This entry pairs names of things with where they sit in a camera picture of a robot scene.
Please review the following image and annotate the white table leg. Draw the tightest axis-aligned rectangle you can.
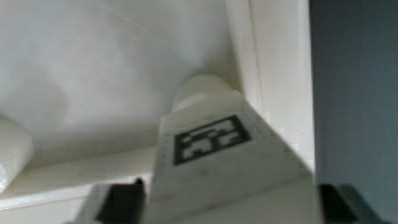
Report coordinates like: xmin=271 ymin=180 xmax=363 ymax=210
xmin=141 ymin=74 xmax=324 ymax=224

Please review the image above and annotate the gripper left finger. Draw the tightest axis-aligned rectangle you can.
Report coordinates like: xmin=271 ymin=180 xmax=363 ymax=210
xmin=67 ymin=177 xmax=148 ymax=224

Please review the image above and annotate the white square table top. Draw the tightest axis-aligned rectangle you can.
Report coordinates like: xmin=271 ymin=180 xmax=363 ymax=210
xmin=0 ymin=0 xmax=251 ymax=224

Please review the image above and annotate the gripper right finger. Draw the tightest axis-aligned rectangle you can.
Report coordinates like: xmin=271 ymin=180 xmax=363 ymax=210
xmin=317 ymin=184 xmax=385 ymax=224

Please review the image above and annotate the white L-shaped fence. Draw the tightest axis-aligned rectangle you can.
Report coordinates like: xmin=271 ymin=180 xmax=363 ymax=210
xmin=250 ymin=0 xmax=314 ymax=169

